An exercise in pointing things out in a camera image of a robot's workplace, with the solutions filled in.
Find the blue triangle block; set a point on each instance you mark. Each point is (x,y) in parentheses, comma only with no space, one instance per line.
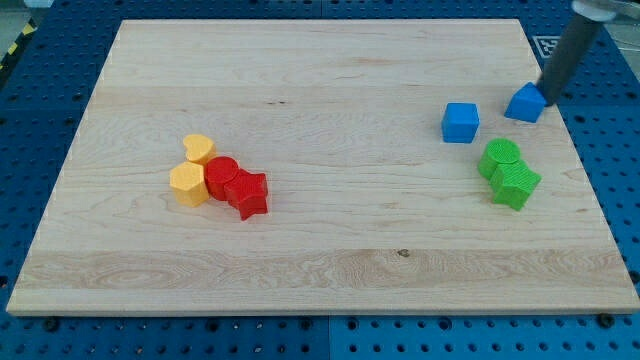
(527,104)

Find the blue cube block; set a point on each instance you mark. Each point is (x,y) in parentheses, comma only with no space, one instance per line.
(460,123)

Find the light wooden board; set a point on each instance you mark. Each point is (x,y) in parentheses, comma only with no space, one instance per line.
(369,210)

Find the red star block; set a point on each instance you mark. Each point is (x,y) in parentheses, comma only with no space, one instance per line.
(247,193)

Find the red cylinder block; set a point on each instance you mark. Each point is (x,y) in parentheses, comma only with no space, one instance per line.
(218,172)

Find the yellow heart block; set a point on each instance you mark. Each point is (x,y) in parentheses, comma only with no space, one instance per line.
(199,148)

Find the yellow hexagon block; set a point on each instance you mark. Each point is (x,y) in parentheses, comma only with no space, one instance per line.
(188,184)

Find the green cylinder block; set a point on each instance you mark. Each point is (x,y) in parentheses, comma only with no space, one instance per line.
(496,152)

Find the green star block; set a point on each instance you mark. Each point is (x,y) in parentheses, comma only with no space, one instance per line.
(513,184)

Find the white fiducial marker tag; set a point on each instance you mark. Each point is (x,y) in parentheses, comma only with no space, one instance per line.
(545,45)

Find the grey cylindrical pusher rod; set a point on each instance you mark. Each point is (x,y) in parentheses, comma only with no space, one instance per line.
(558,70)

